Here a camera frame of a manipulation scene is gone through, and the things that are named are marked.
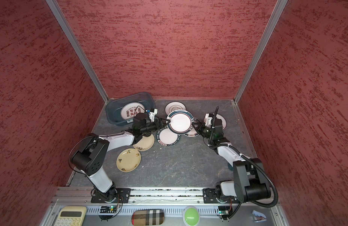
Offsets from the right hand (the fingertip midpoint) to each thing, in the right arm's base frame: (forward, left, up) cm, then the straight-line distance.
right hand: (189, 125), depth 86 cm
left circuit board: (-40, +45, -16) cm, 63 cm away
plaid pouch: (-44, +23, -11) cm, 51 cm away
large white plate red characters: (+26, +47, -14) cm, 56 cm away
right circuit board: (-43, -15, -16) cm, 48 cm away
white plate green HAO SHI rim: (0, +16, -14) cm, 22 cm away
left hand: (+2, +13, -1) cm, 13 cm away
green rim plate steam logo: (+3, +5, 0) cm, 6 cm away
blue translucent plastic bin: (+27, +58, -10) cm, 65 cm away
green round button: (-45, +2, -14) cm, 47 cm away
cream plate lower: (-14, +40, -15) cm, 45 cm away
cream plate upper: (-6, +29, -11) cm, 32 cm away
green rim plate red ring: (-4, -2, -2) cm, 5 cm away
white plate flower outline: (+31, +10, -15) cm, 35 cm away
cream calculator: (-42, +62, -14) cm, 77 cm away
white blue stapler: (-46, -32, -15) cm, 58 cm away
